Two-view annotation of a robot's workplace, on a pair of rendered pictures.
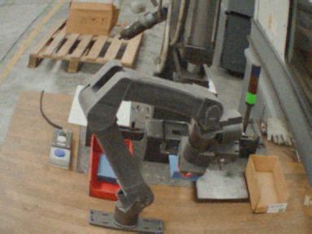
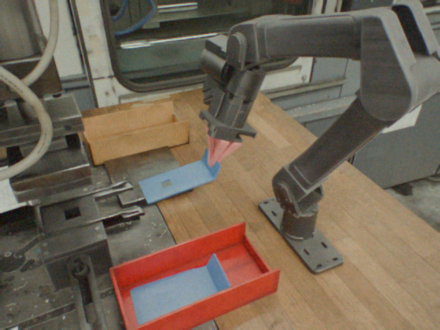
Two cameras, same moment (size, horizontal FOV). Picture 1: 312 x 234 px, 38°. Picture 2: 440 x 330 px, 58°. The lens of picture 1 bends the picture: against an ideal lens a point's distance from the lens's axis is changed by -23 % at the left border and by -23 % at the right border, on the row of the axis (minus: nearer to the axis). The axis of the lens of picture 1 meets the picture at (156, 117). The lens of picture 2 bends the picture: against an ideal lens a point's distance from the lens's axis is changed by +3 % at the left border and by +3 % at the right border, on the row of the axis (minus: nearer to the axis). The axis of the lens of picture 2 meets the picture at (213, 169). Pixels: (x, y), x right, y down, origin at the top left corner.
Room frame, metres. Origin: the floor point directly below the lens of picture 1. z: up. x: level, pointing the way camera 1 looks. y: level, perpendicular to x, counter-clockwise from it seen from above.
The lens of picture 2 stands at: (1.37, 0.49, 1.47)
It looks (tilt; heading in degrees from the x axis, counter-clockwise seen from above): 38 degrees down; 252
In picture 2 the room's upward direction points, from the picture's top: straight up
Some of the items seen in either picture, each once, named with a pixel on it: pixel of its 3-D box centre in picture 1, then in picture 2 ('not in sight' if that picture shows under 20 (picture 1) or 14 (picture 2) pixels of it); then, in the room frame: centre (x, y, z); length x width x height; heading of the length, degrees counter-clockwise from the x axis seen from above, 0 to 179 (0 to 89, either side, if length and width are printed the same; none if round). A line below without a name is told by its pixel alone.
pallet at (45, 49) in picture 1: (87, 41); not in sight; (4.60, 0.76, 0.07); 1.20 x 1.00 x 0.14; 1
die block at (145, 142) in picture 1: (178, 145); (72, 227); (1.47, -0.08, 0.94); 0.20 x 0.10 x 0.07; 97
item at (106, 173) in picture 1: (110, 166); (179, 288); (1.31, 0.10, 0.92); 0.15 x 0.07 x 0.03; 4
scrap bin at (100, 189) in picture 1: (110, 168); (195, 279); (1.28, 0.10, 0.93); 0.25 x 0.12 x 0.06; 7
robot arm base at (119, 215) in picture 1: (126, 214); (299, 217); (1.05, 0.03, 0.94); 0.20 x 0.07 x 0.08; 97
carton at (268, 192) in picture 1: (267, 184); (135, 132); (1.31, -0.39, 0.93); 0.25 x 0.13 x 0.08; 7
